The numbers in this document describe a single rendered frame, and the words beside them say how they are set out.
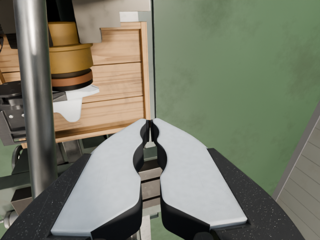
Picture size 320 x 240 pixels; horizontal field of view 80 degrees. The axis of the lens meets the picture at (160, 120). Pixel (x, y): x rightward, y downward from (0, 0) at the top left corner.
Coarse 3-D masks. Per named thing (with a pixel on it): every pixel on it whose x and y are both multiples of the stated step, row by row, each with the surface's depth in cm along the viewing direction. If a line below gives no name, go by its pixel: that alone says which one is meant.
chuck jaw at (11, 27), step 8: (0, 0) 19; (8, 0) 20; (0, 8) 19; (8, 8) 20; (0, 16) 19; (8, 16) 20; (0, 24) 19; (8, 24) 20; (0, 32) 20; (8, 32) 20; (48, 32) 25; (8, 40) 24; (16, 40) 23; (16, 48) 24
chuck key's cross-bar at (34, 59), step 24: (24, 0) 8; (24, 24) 8; (24, 48) 8; (48, 48) 9; (24, 72) 8; (48, 72) 9; (24, 96) 8; (48, 96) 9; (48, 120) 9; (48, 144) 9; (48, 168) 9
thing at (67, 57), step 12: (48, 24) 25; (60, 24) 26; (72, 24) 27; (60, 36) 26; (72, 36) 27; (60, 48) 25; (72, 48) 26; (84, 48) 28; (60, 60) 26; (72, 60) 27; (84, 60) 28; (60, 72) 27; (72, 72) 28; (84, 72) 30; (60, 84) 28; (72, 84) 29; (84, 84) 30
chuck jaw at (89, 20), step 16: (80, 0) 25; (96, 0) 26; (112, 0) 26; (128, 0) 27; (144, 0) 27; (80, 16) 26; (96, 16) 27; (112, 16) 27; (80, 32) 27; (96, 32) 28
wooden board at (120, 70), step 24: (144, 24) 47; (96, 48) 48; (120, 48) 50; (144, 48) 50; (0, 72) 44; (96, 72) 51; (120, 72) 53; (144, 72) 53; (96, 96) 54; (120, 96) 56; (144, 96) 56; (96, 120) 57; (120, 120) 60; (24, 144) 52
